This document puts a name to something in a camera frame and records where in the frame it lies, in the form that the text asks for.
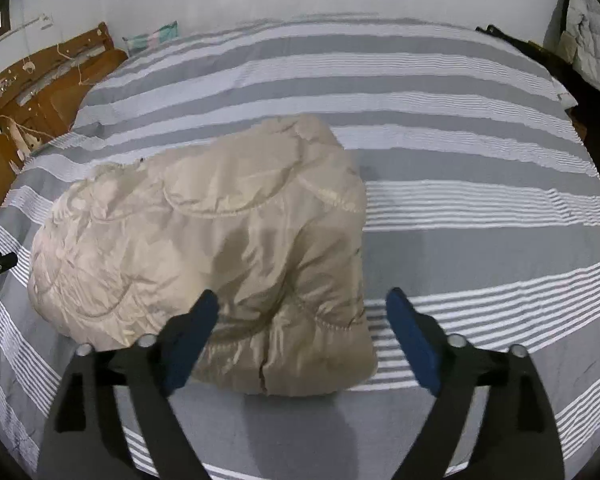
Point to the teal pink pillow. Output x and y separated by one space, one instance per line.
152 37

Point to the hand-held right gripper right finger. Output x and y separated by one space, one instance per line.
412 340

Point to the beige puffer jacket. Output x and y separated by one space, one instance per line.
205 220

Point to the white quilted cloth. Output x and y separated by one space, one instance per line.
592 30

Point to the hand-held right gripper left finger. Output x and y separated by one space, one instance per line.
190 340

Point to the brown wooden headboard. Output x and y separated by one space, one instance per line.
55 100

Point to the grey white striped bed cover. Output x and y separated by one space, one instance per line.
455 160

